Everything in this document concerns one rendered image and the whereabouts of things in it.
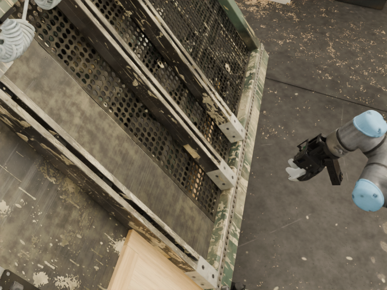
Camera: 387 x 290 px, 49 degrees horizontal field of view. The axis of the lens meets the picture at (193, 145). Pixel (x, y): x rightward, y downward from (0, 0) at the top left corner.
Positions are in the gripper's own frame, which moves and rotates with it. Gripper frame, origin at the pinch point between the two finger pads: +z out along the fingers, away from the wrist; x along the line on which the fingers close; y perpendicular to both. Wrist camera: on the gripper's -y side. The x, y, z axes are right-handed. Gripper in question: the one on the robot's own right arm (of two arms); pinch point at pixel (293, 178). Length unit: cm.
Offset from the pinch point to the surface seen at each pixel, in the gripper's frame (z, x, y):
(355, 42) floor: 101, -307, -90
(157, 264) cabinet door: 34, 34, 19
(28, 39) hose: -13, 28, 82
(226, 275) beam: 46, 18, -11
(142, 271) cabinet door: 32, 40, 23
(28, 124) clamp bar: 6, 35, 73
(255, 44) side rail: 51, -122, 16
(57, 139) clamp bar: 9, 32, 66
